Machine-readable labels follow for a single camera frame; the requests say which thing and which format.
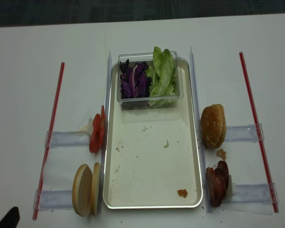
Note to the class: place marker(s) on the left long clear rail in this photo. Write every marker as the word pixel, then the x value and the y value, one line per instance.
pixel 103 151

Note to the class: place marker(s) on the brown crumb beside buns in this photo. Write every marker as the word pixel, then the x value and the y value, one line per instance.
pixel 222 154

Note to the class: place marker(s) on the green romaine lettuce leaves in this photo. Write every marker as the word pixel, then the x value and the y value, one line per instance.
pixel 163 89

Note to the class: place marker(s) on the clear bun bottom pusher rail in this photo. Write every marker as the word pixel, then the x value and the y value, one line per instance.
pixel 53 199

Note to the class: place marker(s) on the left red straw rod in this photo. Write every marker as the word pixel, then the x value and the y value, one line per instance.
pixel 51 125

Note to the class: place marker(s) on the front dark meat patty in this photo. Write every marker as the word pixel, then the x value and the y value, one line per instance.
pixel 215 188

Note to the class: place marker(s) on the purple cabbage leaves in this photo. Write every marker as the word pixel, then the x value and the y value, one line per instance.
pixel 134 81

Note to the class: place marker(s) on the small lettuce scrap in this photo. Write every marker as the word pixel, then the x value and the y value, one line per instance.
pixel 167 144

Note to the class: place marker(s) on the inner tomato slice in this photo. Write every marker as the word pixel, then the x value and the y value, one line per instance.
pixel 103 117

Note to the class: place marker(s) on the tomato slice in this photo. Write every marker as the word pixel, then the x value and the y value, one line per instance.
pixel 97 137
pixel 103 117

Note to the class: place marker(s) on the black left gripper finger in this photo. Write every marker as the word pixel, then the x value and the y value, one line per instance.
pixel 11 219

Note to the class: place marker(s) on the clear plastic salad container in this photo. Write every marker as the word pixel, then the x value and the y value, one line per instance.
pixel 142 103

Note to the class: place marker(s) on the bun slice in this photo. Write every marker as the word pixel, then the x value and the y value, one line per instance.
pixel 95 188
pixel 81 190

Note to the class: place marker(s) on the outer tomato slice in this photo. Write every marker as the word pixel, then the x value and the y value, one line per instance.
pixel 97 137

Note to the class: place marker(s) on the red straw rod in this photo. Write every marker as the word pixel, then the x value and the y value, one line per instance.
pixel 51 125
pixel 261 144

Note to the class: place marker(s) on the front sesame bun top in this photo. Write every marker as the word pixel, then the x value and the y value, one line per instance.
pixel 211 125

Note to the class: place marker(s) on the brown crumb on tray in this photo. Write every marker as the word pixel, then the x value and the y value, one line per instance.
pixel 182 193

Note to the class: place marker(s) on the sesame bun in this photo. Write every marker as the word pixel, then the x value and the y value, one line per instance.
pixel 223 133
pixel 211 125

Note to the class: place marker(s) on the long clear rail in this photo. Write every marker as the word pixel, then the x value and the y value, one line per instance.
pixel 103 151
pixel 201 148

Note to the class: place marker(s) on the clear bun top pusher rail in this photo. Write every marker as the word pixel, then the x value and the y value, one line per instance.
pixel 246 133

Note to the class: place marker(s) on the clear meat pusher rail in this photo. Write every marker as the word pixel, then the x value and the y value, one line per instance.
pixel 251 193

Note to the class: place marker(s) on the right red straw rod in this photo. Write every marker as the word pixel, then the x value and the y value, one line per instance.
pixel 261 144

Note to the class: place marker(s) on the clear bun pusher rail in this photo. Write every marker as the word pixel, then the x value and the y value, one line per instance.
pixel 246 133
pixel 53 199

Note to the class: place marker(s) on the rear sesame bun top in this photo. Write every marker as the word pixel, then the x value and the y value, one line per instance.
pixel 223 133

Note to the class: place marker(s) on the clear tomato pusher rail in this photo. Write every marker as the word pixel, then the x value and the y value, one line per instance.
pixel 57 139

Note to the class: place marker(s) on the right long clear rail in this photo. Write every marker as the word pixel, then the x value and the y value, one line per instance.
pixel 201 148

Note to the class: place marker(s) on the white rectangular metal tray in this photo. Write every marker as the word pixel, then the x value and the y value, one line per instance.
pixel 139 172

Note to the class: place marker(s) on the middle dark meat patty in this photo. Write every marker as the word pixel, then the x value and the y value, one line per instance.
pixel 221 180

